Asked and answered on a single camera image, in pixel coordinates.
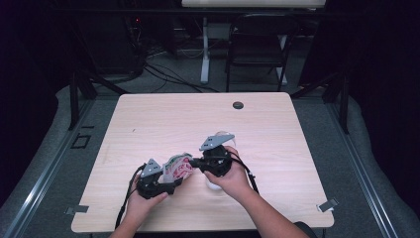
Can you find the pink white plastic snack bag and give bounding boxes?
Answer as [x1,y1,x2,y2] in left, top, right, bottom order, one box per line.
[161,152,195,184]

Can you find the person's right hand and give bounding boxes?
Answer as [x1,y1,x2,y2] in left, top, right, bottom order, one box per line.
[203,146,254,199]

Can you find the black metal crossbar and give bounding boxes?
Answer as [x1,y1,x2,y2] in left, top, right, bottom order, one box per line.
[55,7,328,16]

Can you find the left hand-held gripper black cable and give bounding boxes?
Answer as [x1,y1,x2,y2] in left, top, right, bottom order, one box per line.
[114,164,147,230]

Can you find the person's left hand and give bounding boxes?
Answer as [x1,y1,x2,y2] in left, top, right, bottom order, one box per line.
[125,182,168,226]

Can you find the white desk with white legs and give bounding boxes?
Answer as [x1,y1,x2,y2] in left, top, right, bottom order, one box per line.
[181,0,327,86]

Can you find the black floor cables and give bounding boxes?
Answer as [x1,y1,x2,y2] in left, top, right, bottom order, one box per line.
[143,62,219,94]

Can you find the aluminium floor rail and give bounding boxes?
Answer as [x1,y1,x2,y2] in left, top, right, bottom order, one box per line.
[325,102,399,238]
[0,98,97,238]

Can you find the hand-held gripper black cable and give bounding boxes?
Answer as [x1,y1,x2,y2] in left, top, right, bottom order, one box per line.
[114,164,147,230]
[231,157,261,194]

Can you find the black tape square outline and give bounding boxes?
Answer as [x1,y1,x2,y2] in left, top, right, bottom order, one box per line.
[70,133,92,150]

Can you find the grey box under desk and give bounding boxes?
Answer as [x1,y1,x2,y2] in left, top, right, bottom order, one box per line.
[207,23,232,41]

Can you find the black metal stand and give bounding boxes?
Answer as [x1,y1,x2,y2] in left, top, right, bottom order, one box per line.
[290,70,351,135]
[67,70,130,131]

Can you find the black equipment cabinet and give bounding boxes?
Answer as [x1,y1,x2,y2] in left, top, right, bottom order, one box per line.
[78,13,144,75]

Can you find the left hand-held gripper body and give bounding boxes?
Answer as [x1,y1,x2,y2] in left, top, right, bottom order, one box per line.
[136,158,176,200]

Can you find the right hand-held gripper black cable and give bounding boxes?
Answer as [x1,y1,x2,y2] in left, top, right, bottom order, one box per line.
[231,157,261,194]

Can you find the grey tape piece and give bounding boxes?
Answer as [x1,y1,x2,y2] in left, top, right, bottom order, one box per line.
[64,204,90,216]
[317,197,340,213]

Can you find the clear plastic cup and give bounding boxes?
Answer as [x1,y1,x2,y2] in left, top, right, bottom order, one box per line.
[205,131,239,191]

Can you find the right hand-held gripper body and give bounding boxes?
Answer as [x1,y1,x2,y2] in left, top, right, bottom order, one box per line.
[198,133,236,178]

